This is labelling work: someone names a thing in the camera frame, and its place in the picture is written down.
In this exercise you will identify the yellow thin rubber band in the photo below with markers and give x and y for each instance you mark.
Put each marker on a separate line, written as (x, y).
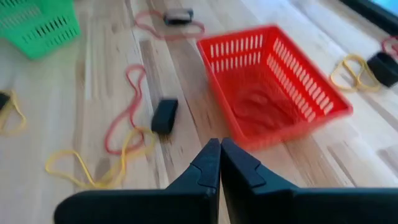
(122, 161)
(18, 109)
(332, 76)

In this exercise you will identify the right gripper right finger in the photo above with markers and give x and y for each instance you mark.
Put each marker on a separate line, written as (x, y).
(311, 208)

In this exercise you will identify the red plastic basket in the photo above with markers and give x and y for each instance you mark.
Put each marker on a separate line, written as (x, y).
(258, 112)

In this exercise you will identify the red thin rubber band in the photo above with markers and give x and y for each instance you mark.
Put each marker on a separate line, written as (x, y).
(385, 43)
(107, 141)
(186, 36)

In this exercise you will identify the green plastic basket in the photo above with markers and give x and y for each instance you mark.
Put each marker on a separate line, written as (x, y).
(40, 37)

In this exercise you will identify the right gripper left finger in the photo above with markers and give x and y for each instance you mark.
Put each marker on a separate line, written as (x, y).
(140, 208)

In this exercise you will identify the black clip table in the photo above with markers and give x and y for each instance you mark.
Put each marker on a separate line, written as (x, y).
(164, 115)

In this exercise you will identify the black wide rubber band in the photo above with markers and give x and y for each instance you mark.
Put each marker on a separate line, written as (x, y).
(178, 17)

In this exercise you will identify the black clip top centre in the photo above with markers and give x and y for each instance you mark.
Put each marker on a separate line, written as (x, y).
(384, 70)

